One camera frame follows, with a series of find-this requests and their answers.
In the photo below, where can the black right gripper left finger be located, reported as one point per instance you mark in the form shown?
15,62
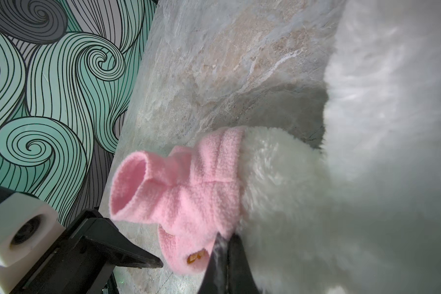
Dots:
215,280

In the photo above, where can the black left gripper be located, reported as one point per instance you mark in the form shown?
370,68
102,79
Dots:
83,258

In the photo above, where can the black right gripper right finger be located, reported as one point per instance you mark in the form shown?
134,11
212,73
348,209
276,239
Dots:
239,276

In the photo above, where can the pink knitted bear sweater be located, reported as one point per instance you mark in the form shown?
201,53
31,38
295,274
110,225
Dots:
193,195

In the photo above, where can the white plush teddy bear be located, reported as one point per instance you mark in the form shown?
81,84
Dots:
361,214

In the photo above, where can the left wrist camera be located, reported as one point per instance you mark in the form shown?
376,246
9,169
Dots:
28,228

